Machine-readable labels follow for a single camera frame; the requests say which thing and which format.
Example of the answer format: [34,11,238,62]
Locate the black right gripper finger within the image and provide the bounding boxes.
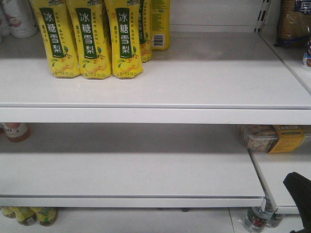
[283,172,311,233]

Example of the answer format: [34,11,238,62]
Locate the clear bottle red label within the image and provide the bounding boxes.
[243,207,273,233]

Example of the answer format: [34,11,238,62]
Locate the yellow label snack box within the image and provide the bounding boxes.
[239,125,311,153]

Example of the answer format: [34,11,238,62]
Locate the brown cracker package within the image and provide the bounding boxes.
[276,0,311,47]

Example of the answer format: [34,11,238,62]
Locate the yellow pear drink bottle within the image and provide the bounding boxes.
[138,0,152,63]
[66,0,112,80]
[151,0,171,50]
[30,0,81,78]
[104,0,143,79]

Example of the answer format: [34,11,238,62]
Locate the yellow label iced tea bottle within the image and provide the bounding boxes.
[0,206,16,218]
[9,206,36,226]
[30,207,58,227]

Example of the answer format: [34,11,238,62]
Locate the orange juice bottle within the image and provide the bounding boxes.
[0,122,30,142]

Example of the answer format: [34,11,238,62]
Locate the white peach drink bottle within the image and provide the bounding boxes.
[1,0,37,38]

